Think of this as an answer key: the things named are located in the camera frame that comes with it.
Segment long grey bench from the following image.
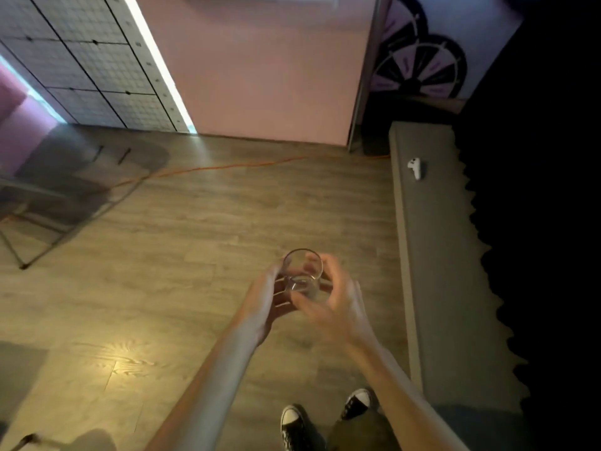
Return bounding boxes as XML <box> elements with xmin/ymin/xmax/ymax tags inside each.
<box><xmin>388</xmin><ymin>121</ymin><xmax>532</xmax><ymax>415</ymax></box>

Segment transparent chair with metal legs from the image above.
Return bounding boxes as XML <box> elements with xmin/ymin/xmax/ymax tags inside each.
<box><xmin>0</xmin><ymin>124</ymin><xmax>171</xmax><ymax>271</ymax></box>

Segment person's right forearm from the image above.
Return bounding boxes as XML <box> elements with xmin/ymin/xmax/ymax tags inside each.
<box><xmin>347</xmin><ymin>339</ymin><xmax>471</xmax><ymax>451</ymax></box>

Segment white pegboard panels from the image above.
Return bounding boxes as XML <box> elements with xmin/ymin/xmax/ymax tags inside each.
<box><xmin>0</xmin><ymin>0</ymin><xmax>177</xmax><ymax>133</ymax></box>

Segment board with black pink wheels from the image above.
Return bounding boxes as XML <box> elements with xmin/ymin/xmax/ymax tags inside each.
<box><xmin>370</xmin><ymin>0</ymin><xmax>525</xmax><ymax>102</ymax></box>

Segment black and white left sneaker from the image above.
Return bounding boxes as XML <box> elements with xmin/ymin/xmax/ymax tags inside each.
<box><xmin>280</xmin><ymin>404</ymin><xmax>326</xmax><ymax>451</ymax></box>

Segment person's right hand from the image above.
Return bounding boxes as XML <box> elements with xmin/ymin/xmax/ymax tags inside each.
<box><xmin>290</xmin><ymin>253</ymin><xmax>378</xmax><ymax>351</ymax></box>

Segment grey metal post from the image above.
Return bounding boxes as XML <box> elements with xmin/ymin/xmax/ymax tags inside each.
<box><xmin>347</xmin><ymin>0</ymin><xmax>394</xmax><ymax>153</ymax></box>

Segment black and white sneaker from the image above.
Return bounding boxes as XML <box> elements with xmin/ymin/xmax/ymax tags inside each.
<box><xmin>340</xmin><ymin>388</ymin><xmax>379</xmax><ymax>421</ymax></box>
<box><xmin>280</xmin><ymin>404</ymin><xmax>326</xmax><ymax>451</ymax></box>

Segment person's left forearm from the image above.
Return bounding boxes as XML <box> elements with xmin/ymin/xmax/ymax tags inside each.
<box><xmin>145</xmin><ymin>337</ymin><xmax>261</xmax><ymax>451</ymax></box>

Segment black and white right sneaker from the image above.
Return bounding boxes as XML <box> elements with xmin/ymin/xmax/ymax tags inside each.
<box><xmin>340</xmin><ymin>388</ymin><xmax>379</xmax><ymax>421</ymax></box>

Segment orange cable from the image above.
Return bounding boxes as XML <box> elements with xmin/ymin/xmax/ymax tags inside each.
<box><xmin>0</xmin><ymin>154</ymin><xmax>391</xmax><ymax>222</ymax></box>

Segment black acoustic foam panel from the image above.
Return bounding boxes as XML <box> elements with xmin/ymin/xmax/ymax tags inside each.
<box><xmin>453</xmin><ymin>0</ymin><xmax>601</xmax><ymax>451</ymax></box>

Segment olive trouser leg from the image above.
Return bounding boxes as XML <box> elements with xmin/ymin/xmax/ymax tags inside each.
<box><xmin>326</xmin><ymin>408</ymin><xmax>401</xmax><ymax>451</ymax></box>

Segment white frame with light strip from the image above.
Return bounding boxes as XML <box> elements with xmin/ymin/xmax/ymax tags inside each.
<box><xmin>102</xmin><ymin>0</ymin><xmax>198</xmax><ymax>135</ymax></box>

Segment clear drinking glass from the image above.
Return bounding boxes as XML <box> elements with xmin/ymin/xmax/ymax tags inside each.
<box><xmin>281</xmin><ymin>249</ymin><xmax>325</xmax><ymax>301</ymax></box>

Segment person's left hand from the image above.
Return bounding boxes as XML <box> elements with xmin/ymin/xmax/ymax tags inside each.
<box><xmin>234</xmin><ymin>262</ymin><xmax>303</xmax><ymax>347</ymax></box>

